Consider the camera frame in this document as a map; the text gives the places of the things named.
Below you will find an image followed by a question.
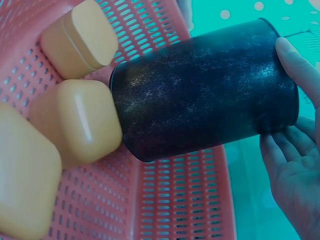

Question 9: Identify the dark speckled cylindrical tin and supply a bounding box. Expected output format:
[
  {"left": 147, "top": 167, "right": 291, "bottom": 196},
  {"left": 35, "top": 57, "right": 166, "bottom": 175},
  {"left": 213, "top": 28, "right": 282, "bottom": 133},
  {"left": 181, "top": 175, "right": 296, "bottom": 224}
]
[{"left": 108, "top": 17, "right": 300, "bottom": 164}]

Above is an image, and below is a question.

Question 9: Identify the yellow rounded square tin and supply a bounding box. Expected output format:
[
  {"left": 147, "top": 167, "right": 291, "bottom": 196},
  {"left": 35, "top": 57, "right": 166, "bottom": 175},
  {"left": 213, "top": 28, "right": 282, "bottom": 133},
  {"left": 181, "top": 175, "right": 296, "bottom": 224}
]
[
  {"left": 39, "top": 0, "right": 120, "bottom": 80},
  {"left": 0, "top": 100, "right": 63, "bottom": 240},
  {"left": 29, "top": 79, "right": 124, "bottom": 169}
]

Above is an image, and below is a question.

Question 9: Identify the person's right hand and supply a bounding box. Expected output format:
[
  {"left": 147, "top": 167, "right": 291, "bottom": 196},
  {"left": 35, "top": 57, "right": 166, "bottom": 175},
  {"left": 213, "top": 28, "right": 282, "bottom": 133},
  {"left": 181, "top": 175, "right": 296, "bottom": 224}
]
[{"left": 259, "top": 37, "right": 320, "bottom": 240}]

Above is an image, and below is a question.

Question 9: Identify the pink perforated plastic basket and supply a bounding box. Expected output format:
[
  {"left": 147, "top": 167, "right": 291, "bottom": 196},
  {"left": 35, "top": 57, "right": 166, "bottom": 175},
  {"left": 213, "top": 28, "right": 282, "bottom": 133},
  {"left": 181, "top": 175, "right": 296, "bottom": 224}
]
[{"left": 0, "top": 0, "right": 238, "bottom": 240}]

